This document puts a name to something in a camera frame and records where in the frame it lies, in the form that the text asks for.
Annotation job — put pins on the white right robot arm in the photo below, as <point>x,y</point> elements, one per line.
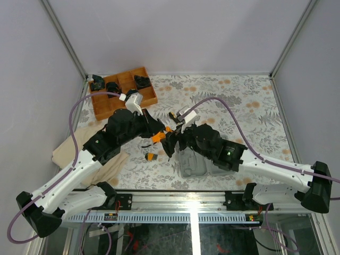
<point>308,185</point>

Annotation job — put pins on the short yellow black screwdriver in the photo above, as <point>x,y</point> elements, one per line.
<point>173,117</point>

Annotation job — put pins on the orange black pliers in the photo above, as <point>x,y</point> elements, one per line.
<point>169,130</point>

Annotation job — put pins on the dark rolled item back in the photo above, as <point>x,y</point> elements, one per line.
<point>142,82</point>

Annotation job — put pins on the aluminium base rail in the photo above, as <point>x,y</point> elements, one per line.
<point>153,207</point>

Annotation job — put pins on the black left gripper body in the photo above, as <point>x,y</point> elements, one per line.
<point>138,129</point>

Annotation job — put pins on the dark rolled item far left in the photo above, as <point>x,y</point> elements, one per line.
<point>98,83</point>

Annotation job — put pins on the wooden compartment tray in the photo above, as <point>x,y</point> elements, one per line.
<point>104,105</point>

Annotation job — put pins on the dark rolled item centre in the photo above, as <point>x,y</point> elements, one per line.
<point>131,92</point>

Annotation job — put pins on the grey plastic tool case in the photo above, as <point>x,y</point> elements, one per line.
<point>194,165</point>

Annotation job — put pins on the orange tape measure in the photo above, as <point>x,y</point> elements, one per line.
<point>158,137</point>

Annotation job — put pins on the beige cloth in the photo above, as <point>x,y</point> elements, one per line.
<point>65,154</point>

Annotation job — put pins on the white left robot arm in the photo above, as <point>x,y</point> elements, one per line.
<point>61,185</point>

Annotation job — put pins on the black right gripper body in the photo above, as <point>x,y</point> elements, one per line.
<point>187,138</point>

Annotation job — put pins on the orange hex key set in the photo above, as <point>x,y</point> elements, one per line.
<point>151,157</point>

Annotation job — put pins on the dark rolled item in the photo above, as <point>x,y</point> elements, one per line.
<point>113,87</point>
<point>98,83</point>
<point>131,92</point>
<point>142,82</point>

